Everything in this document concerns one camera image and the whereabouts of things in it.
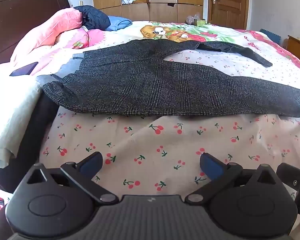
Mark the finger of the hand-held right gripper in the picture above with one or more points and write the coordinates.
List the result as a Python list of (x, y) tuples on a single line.
[(293, 177)]

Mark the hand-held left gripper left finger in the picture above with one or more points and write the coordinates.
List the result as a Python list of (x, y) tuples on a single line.
[(91, 165)]

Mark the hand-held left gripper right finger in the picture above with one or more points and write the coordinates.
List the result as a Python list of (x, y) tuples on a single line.
[(211, 166)]

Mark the dark grey tweed jacket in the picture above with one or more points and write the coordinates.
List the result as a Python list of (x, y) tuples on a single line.
[(140, 87)]

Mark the cherry print bedsheet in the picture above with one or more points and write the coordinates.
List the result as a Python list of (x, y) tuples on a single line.
[(165, 142)]

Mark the black cloth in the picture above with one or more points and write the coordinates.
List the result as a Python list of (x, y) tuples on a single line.
[(37, 135)]

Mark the white cloth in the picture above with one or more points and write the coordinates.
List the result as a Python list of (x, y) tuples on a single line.
[(12, 115)]

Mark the dark purple smartphone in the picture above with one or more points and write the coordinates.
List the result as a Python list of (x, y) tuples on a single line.
[(23, 69)]

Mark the wooden nightstand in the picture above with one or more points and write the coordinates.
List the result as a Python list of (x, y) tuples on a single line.
[(298, 51)]

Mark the pink quilt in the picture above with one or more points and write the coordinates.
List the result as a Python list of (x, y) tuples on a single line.
[(52, 32)]

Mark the blue ridged mat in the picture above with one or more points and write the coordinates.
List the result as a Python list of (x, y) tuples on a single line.
[(271, 35)]

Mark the blue folded cloth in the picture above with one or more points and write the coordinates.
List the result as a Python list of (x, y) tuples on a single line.
[(118, 23)]

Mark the green crumpled item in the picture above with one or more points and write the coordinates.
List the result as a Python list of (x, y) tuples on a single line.
[(202, 22)]

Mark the navy quilted jacket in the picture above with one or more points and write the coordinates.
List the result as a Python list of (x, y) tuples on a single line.
[(95, 17)]

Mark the clear plastic bag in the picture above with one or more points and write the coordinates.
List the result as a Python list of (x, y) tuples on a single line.
[(191, 18)]

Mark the dark wooden headboard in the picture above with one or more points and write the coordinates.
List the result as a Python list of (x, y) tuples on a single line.
[(20, 25)]

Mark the wooden door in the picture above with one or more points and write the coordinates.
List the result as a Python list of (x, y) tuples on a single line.
[(228, 2)]

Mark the wooden wardrobe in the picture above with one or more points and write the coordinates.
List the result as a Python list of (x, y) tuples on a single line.
[(162, 2)]

